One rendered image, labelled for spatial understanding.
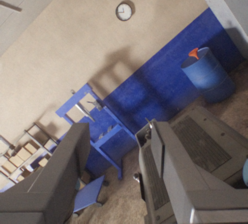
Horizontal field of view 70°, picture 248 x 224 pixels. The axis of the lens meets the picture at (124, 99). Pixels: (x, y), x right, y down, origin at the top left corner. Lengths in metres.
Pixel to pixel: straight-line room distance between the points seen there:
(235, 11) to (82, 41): 2.78
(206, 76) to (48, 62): 3.07
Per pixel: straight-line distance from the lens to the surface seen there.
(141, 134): 3.36
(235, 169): 0.71
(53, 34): 3.99
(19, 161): 4.69
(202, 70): 3.34
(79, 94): 3.42
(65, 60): 3.92
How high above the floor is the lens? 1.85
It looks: 12 degrees down
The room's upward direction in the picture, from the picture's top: 43 degrees counter-clockwise
